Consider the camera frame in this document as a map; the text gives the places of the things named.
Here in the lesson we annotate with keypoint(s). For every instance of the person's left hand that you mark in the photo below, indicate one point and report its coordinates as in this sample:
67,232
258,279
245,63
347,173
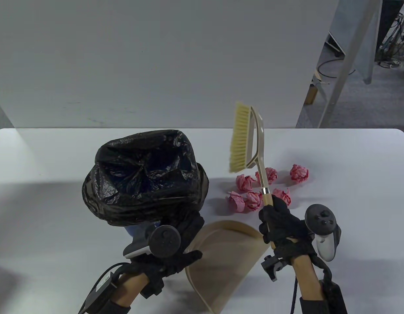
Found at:
185,235

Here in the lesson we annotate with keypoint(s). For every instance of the person's right hand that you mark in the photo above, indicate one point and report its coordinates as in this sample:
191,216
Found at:
287,232

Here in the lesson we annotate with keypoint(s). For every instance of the person's left thumb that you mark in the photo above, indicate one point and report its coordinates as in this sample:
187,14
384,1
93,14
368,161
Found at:
188,258

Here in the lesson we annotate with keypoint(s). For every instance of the person's right thumb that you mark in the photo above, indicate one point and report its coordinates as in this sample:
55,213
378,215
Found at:
279,205

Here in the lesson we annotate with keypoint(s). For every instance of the beige hand brush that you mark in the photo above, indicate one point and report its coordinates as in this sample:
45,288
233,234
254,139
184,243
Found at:
259,144

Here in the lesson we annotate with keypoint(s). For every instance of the person's left forearm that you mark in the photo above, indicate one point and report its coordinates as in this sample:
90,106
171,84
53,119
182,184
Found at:
128,289

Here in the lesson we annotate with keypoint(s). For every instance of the person's right forearm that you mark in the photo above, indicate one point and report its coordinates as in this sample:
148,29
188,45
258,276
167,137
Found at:
306,278

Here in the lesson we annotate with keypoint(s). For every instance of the black and grey left controller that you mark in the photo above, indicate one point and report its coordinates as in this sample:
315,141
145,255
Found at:
165,241

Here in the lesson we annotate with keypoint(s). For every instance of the black and grey controller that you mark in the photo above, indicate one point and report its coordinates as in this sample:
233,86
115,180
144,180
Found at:
323,225
165,241

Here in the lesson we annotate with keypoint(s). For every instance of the beige dustpan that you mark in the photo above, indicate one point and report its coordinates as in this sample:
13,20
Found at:
221,261

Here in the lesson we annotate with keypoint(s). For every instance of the cluster of pink paper balls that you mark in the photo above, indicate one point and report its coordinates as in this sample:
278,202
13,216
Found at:
246,183

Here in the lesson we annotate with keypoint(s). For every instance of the black and grey right controller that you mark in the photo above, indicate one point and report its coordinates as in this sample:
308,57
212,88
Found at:
323,225

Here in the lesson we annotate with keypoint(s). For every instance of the blue waste bin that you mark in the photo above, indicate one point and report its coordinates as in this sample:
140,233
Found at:
139,230

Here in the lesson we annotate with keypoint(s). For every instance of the black trash bag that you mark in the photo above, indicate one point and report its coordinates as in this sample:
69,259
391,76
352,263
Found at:
139,176

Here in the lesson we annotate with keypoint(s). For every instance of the black wrist battery box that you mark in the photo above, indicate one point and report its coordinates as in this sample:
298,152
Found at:
334,292

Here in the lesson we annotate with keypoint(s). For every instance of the wooden block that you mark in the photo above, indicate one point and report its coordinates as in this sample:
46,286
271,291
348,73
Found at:
314,88

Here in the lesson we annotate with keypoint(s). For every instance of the grey partition panel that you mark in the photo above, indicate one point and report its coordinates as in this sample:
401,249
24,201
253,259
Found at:
368,42

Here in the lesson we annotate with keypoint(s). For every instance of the white backdrop board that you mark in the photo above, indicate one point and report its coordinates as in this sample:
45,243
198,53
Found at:
156,59

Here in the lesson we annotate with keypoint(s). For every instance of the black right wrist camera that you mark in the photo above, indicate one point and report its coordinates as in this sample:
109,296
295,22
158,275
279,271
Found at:
273,265

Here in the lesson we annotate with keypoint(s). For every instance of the grey metal post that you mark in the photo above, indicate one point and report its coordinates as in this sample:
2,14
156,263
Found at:
347,59

